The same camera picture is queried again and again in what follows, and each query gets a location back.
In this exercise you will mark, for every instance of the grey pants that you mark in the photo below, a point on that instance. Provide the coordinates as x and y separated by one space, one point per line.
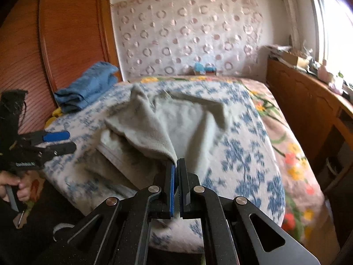
176 127

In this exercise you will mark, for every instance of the person's left hand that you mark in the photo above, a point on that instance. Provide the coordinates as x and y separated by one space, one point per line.
23 191

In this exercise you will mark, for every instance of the small box with blue item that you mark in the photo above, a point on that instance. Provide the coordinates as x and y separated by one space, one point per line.
204 68

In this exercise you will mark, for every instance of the wooden wardrobe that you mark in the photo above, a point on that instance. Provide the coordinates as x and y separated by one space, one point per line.
55 38

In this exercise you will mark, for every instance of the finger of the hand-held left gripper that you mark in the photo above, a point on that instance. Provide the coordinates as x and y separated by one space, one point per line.
64 148
56 136

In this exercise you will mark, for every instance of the pink plush toy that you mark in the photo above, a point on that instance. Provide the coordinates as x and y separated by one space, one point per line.
328 74

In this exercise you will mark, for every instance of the folded blue jeans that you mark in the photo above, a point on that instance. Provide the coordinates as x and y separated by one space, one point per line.
82 85

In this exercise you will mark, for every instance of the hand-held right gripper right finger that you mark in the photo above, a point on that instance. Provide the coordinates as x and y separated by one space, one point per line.
182 190

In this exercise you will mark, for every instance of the circle patterned curtain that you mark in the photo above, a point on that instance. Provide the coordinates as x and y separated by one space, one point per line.
187 33

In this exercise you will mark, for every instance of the blue floral bed sheet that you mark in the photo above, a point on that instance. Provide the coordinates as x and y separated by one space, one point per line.
242 154

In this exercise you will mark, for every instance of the person's dark clothing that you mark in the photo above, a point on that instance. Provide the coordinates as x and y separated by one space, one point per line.
47 220

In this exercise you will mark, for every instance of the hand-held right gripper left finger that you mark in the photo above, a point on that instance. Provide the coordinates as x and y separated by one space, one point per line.
172 190

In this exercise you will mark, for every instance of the pink floral blanket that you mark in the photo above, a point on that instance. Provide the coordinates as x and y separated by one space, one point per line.
289 143

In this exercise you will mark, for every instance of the window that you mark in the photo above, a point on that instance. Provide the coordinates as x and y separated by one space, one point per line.
333 30

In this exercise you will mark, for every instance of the yellow cloth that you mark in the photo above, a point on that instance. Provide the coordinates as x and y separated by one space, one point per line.
53 116

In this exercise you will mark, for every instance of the wooden side cabinet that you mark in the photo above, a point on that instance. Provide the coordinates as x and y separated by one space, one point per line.
303 102

